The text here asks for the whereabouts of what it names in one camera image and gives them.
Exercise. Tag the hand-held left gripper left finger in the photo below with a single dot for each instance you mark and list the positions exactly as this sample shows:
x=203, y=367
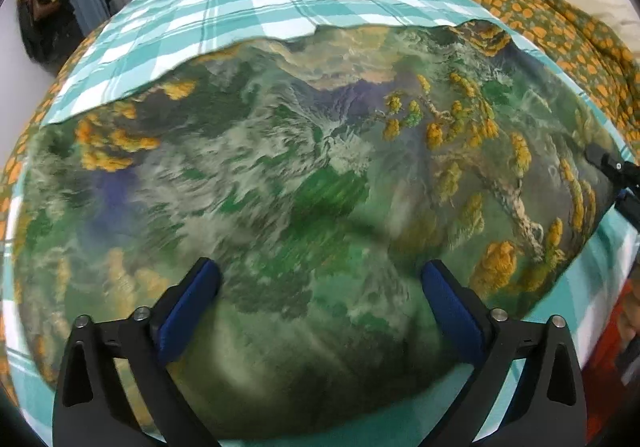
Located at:
x=187, y=307

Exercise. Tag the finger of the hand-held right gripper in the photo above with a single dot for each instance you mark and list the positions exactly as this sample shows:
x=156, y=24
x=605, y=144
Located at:
x=612, y=164
x=631, y=209

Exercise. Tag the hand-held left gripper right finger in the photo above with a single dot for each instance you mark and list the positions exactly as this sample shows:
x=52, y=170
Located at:
x=452, y=307

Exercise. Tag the green landscape print shirt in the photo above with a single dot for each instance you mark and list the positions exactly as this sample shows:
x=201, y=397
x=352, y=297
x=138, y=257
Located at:
x=300, y=177

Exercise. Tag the orange red cloth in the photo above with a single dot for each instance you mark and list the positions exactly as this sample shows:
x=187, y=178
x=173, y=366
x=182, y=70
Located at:
x=610, y=352

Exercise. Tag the green blanket with orange dots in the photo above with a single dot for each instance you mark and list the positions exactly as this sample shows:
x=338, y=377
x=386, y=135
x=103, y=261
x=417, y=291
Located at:
x=550, y=17

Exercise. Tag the teal checked bedsheet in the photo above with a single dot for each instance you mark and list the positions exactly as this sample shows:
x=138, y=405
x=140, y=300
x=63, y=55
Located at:
x=225, y=2

